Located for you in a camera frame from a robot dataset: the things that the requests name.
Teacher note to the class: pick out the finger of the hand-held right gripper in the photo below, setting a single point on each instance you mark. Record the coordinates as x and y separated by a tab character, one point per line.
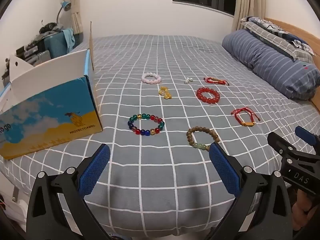
278	142
305	135

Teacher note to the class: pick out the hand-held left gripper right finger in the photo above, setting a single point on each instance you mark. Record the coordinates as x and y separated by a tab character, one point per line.
222	170

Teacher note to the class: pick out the blue plastic crate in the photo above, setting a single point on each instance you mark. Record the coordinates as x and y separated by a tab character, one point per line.
56	45

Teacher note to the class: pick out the blue and yellow cardboard box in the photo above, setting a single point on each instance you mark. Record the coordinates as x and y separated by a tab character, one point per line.
50	120

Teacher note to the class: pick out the teal cloth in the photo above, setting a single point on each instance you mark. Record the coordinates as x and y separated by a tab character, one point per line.
68	38

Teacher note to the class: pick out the person's right hand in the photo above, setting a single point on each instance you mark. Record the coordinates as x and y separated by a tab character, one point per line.
301	207

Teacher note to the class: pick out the blue desk lamp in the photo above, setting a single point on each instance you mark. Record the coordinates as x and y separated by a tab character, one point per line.
65	5

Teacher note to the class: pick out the blue striped pillow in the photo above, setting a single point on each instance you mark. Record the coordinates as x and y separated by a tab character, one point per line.
270	60

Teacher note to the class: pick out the pile of dark clothes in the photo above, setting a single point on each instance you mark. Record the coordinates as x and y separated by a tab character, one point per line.
50	27

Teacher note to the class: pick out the beige tied curtain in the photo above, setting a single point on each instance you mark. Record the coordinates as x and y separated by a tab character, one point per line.
76	20

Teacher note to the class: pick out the beige window curtain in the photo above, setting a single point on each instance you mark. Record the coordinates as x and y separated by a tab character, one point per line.
247	0

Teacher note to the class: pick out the wooden headboard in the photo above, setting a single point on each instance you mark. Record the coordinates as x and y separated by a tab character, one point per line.
297	31

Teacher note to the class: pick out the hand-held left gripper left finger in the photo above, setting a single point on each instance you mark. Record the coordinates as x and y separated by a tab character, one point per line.
95	166

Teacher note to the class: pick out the pearl earrings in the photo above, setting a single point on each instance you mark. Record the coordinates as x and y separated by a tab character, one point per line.
187	81

